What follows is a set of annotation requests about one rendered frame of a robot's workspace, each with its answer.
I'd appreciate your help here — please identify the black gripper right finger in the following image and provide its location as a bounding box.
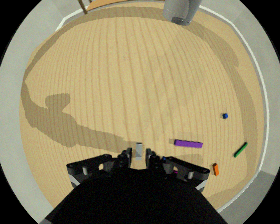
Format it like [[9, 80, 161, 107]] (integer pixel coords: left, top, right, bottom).
[[145, 148, 210, 192]]

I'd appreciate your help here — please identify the orange rod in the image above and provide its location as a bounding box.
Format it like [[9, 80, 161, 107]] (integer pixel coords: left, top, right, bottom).
[[212, 163, 219, 176]]

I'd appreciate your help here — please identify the green rod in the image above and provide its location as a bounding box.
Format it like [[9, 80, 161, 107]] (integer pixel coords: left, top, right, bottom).
[[233, 142, 248, 158]]

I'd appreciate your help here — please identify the purple rod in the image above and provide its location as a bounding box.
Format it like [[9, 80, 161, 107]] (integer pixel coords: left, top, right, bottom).
[[174, 139, 203, 148]]

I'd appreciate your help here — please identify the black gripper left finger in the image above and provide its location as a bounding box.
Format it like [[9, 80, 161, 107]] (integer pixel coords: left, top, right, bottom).
[[66, 148, 132, 188]]

